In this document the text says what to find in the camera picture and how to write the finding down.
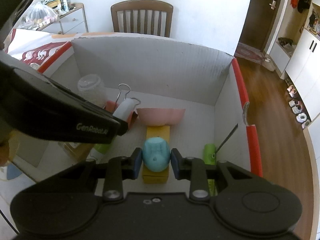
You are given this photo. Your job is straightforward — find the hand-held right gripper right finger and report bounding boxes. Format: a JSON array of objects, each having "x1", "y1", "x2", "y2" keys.
[{"x1": 171, "y1": 148, "x2": 263, "y2": 202}]

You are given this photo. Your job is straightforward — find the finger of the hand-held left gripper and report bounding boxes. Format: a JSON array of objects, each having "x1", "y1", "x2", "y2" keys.
[{"x1": 106, "y1": 111, "x2": 129, "y2": 136}]

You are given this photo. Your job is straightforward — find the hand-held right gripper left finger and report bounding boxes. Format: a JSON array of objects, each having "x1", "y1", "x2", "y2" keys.
[{"x1": 61, "y1": 147, "x2": 143, "y2": 202}]

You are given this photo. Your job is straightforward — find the red cardboard box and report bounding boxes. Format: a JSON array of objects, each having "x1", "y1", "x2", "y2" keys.
[{"x1": 36, "y1": 36, "x2": 263, "y2": 198}]

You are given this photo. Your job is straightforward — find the pink binder clip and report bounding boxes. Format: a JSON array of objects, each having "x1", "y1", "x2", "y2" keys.
[{"x1": 106, "y1": 84, "x2": 142, "y2": 130}]

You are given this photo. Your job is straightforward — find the light green small item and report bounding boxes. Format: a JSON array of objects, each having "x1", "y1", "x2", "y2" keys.
[{"x1": 94, "y1": 142, "x2": 113, "y2": 155}]

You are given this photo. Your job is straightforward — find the green cylinder bottle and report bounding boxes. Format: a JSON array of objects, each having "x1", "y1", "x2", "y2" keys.
[{"x1": 203, "y1": 143, "x2": 217, "y2": 197}]

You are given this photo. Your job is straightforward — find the small yellow box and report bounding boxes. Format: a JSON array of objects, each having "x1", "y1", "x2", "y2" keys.
[{"x1": 142, "y1": 124, "x2": 171, "y2": 185}]

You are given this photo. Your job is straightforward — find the pink bowl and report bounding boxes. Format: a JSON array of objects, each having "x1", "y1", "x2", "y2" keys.
[{"x1": 136, "y1": 108, "x2": 186, "y2": 127}]

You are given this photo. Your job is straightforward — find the clear plastic lidded cup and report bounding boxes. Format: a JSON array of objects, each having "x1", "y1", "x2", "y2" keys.
[{"x1": 77, "y1": 74, "x2": 107, "y2": 107}]

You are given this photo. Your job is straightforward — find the small brown carton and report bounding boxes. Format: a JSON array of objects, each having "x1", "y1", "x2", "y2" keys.
[{"x1": 58, "y1": 142, "x2": 93, "y2": 161}]

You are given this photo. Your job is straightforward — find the thin black stick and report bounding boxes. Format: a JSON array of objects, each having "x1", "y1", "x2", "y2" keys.
[{"x1": 215, "y1": 124, "x2": 238, "y2": 153}]

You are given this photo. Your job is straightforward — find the white drawer cabinet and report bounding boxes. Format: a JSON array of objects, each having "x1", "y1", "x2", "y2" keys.
[{"x1": 37, "y1": 3, "x2": 88, "y2": 35}]

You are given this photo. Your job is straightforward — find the clear plastic bag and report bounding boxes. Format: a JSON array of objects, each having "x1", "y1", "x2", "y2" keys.
[{"x1": 25, "y1": 2, "x2": 60, "y2": 25}]

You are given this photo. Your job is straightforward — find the brown wooden chair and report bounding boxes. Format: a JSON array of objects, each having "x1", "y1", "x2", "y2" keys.
[{"x1": 110, "y1": 0, "x2": 174, "y2": 38}]

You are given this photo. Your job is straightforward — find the patterned door rug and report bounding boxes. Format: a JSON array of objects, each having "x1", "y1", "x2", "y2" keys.
[{"x1": 234, "y1": 42, "x2": 265, "y2": 63}]

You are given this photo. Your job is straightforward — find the row of shoes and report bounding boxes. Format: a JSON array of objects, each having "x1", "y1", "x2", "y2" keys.
[{"x1": 286, "y1": 79, "x2": 312, "y2": 130}]

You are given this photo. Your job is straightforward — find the pale slippers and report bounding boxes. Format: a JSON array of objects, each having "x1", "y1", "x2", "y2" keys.
[{"x1": 261, "y1": 57, "x2": 277, "y2": 72}]

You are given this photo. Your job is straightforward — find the dark shoes on shelf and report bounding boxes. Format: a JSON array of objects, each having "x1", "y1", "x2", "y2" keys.
[{"x1": 277, "y1": 37, "x2": 293, "y2": 48}]

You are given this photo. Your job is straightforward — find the dark wooden door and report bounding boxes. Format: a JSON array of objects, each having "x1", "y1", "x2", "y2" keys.
[{"x1": 239, "y1": 0, "x2": 285, "y2": 53}]

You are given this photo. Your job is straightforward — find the black hanging bag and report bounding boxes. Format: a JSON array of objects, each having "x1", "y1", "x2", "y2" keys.
[{"x1": 297, "y1": 0, "x2": 310, "y2": 13}]

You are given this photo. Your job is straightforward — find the white wall cabinet unit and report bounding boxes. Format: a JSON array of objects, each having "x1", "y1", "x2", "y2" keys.
[{"x1": 265, "y1": 0, "x2": 320, "y2": 140}]

